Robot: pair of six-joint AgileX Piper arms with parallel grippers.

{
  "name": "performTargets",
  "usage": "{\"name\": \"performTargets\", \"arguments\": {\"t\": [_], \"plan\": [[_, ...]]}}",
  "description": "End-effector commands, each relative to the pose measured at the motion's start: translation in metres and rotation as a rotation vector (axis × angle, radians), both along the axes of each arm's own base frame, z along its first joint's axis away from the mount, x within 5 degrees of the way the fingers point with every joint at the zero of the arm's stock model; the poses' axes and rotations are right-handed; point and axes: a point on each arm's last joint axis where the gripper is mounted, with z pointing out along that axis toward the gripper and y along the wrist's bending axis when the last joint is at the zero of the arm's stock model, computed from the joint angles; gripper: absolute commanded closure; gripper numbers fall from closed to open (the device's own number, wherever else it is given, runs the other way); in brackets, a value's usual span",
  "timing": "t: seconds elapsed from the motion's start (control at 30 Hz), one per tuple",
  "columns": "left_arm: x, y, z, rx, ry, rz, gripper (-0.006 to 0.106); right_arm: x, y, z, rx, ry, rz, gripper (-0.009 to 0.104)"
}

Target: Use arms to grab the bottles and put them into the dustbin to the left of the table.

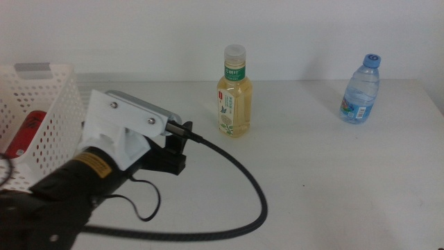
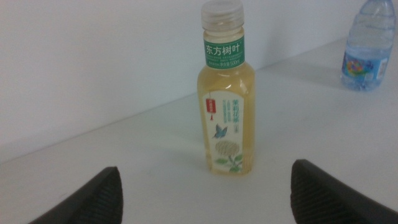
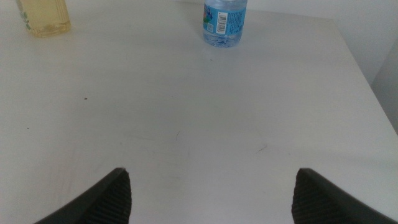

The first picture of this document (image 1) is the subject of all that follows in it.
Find yellow tea bottle green label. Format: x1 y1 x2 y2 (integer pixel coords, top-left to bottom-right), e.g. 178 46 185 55
216 44 253 138

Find red cola can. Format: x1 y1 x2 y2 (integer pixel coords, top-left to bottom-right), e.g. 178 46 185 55
3 110 48 159

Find clear water bottle blue cap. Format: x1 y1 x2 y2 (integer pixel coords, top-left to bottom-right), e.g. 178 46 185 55
339 53 382 125

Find white perforated plastic basket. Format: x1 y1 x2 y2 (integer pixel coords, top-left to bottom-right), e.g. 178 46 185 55
0 62 87 194

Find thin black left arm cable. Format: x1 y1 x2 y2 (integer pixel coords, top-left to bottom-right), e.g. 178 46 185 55
0 152 162 222

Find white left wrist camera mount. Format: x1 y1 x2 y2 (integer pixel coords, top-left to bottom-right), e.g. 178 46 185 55
78 89 170 171

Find thick braided black cable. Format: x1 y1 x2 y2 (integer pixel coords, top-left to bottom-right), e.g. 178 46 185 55
81 121 268 242

